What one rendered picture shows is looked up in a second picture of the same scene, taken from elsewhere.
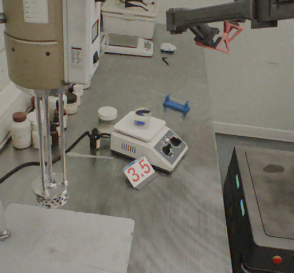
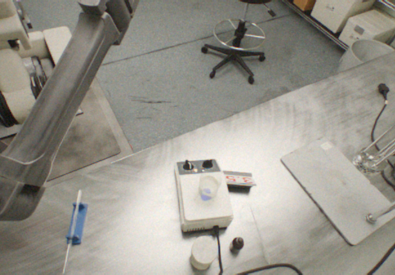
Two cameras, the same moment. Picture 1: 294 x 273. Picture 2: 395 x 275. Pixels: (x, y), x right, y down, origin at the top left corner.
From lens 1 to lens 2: 115 cm
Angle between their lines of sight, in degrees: 83
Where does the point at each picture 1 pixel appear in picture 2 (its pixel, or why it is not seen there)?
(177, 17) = (35, 177)
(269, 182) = not seen: hidden behind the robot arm
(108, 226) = (299, 167)
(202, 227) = (246, 124)
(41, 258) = (352, 184)
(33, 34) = not seen: outside the picture
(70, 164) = (274, 246)
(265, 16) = (129, 15)
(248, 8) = (113, 29)
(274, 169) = not seen: hidden behind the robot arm
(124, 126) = (222, 205)
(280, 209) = (82, 149)
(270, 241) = (125, 148)
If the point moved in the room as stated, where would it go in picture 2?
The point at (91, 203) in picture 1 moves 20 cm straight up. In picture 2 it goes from (292, 194) to (324, 159)
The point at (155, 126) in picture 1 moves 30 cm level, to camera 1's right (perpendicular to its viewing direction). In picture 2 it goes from (197, 179) to (148, 102)
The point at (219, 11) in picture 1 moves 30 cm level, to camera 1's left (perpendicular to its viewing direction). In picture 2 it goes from (88, 75) to (166, 231)
